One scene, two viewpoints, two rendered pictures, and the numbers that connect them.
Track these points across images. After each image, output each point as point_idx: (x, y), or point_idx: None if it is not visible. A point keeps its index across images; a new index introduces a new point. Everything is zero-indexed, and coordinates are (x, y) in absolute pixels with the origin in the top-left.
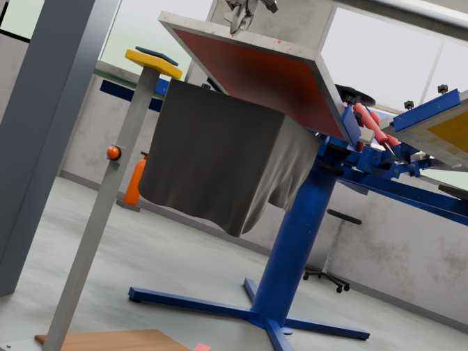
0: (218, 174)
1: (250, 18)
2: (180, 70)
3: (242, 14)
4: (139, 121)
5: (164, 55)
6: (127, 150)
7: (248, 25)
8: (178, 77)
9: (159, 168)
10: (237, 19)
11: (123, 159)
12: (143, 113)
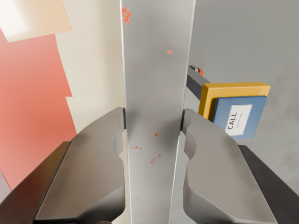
0: None
1: (61, 208)
2: (216, 87)
3: (222, 170)
4: (199, 78)
5: (263, 96)
6: (191, 70)
7: (70, 158)
8: (210, 83)
9: None
10: (226, 133)
11: (189, 67)
12: (201, 81)
